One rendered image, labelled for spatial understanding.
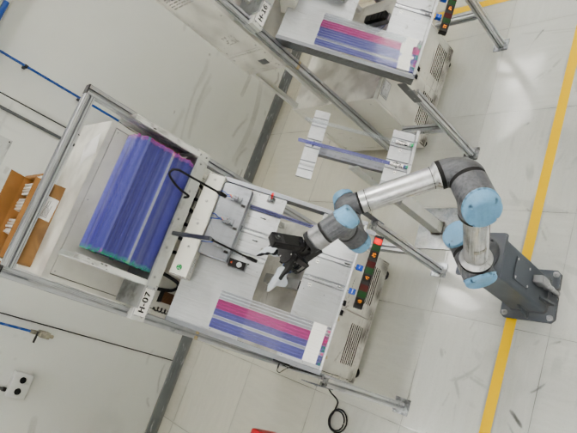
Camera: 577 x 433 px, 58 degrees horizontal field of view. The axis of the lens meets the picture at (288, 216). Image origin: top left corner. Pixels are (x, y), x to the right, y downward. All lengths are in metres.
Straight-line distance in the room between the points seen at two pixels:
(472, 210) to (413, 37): 1.38
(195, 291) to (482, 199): 1.31
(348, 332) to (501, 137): 1.37
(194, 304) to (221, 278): 0.16
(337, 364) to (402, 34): 1.72
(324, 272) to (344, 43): 1.14
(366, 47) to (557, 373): 1.72
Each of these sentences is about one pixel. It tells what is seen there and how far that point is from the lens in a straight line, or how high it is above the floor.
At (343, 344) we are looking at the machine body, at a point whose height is 0.24.
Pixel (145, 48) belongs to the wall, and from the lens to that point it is 4.00.
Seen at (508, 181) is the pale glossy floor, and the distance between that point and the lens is 3.02.
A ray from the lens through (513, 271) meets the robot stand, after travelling 2.33.
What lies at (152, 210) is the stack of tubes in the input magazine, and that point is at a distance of 2.21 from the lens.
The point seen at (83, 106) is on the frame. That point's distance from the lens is 2.18.
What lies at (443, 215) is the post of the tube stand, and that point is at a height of 0.01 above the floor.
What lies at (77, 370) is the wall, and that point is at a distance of 3.90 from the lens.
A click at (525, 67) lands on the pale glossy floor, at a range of 3.40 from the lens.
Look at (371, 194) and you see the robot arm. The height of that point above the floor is 1.24.
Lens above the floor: 2.46
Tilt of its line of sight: 39 degrees down
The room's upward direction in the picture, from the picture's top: 59 degrees counter-clockwise
